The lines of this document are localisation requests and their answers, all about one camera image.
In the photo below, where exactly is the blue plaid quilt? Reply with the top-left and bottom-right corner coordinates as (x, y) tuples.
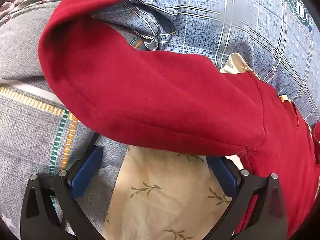
(62, 0), (320, 128)

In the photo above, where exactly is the grey striped cloth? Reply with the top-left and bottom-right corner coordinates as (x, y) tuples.
(0, 1), (130, 240)

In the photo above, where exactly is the cream leaf-print bed sheet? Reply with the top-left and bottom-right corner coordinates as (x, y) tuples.
(102, 52), (313, 240)

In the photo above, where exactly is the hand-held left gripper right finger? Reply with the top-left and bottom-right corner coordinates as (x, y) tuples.
(205, 155), (288, 240)

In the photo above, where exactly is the red sweater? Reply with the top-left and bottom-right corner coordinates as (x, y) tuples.
(38, 0), (320, 240)

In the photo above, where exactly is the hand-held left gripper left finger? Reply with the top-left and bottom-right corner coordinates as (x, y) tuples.
(20, 132), (105, 240)

